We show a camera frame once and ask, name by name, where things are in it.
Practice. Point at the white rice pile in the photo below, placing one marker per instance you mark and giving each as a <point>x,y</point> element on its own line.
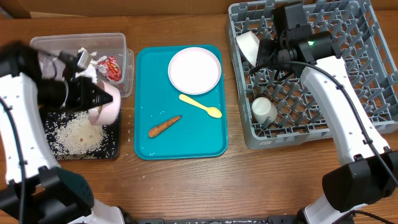
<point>79,133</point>

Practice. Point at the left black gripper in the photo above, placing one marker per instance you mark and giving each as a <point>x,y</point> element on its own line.
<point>85,89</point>

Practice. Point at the white tissue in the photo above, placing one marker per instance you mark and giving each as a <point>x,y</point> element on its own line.
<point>91,70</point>

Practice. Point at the orange carrot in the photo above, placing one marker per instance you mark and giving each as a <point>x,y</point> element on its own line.
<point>159,129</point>

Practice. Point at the small pink bowl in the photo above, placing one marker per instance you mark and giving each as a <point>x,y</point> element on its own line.
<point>106,114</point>

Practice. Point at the white plastic cup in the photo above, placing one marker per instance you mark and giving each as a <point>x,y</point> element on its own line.
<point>263,108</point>

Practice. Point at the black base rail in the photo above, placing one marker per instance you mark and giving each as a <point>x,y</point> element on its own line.
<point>274,219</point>

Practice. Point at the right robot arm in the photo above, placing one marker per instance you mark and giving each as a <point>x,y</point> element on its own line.
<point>368,170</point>

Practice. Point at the black plastic tray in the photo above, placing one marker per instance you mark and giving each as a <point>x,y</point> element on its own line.
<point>81,146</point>

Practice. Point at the white rice bowl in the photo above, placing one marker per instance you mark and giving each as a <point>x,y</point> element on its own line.
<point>248,43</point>

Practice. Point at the red snack wrapper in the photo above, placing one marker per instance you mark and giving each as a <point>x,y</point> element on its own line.
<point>109,67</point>

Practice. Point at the large pink plate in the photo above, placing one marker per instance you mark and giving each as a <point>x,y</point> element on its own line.
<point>194,70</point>

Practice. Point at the clear plastic bin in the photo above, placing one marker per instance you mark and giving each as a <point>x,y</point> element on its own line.
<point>99,45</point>

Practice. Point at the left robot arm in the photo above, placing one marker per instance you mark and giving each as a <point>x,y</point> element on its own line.
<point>38,189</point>

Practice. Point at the yellow plastic spoon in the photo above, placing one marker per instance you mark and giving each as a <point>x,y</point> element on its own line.
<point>211,111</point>

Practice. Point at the grey dishwasher rack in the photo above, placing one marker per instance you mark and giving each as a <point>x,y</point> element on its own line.
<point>368,61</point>

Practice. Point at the teal serving tray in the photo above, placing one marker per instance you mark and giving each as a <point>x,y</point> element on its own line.
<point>196,134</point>

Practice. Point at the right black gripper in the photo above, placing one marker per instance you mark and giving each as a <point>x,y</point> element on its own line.
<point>264,49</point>

